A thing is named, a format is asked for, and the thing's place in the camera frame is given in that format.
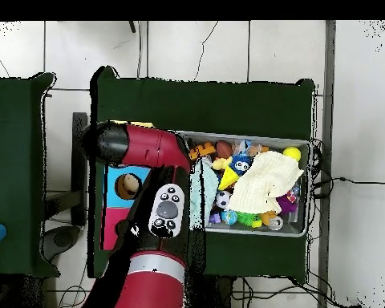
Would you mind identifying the yellow plastic ball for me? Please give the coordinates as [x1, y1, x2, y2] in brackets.
[282, 146, 302, 162]

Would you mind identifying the black upright panel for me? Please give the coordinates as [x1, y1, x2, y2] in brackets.
[71, 111, 88, 227]

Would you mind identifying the black floor cable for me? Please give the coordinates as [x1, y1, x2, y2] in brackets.
[310, 176, 385, 188]

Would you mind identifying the yellow cheese wedge toy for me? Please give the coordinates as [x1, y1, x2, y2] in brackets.
[217, 165, 241, 192]

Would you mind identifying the wooden box with three holes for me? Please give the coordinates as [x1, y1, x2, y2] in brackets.
[99, 119, 156, 252]

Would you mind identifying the dark green table cloth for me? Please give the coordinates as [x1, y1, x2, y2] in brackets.
[0, 71, 60, 278]
[87, 65, 317, 283]

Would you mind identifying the orange plastic building block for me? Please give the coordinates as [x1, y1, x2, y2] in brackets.
[188, 141, 217, 161]

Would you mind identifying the brown toy basketball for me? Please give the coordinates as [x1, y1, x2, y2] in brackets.
[215, 140, 234, 160]

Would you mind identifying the black and white soccer ball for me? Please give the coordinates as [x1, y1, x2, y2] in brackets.
[215, 190, 232, 209]

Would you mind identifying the yellow plush duck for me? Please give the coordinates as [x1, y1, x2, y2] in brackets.
[211, 156, 233, 172]

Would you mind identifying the blue spiky toy with eyes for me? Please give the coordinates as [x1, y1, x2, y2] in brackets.
[229, 152, 253, 176]

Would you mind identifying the cream waffle cloth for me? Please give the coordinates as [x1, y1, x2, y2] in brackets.
[227, 150, 305, 215]

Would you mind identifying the blue globe ball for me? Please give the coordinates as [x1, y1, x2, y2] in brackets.
[220, 209, 238, 226]

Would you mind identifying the mint green waffle cloth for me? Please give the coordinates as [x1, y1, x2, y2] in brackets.
[189, 158, 220, 229]

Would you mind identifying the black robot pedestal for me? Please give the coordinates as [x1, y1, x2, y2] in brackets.
[185, 274, 234, 308]

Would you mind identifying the silver wire mesh bin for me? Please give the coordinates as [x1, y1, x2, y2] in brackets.
[174, 129, 312, 238]

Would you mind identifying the dark grey floor base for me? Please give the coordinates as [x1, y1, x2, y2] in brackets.
[39, 225, 82, 261]

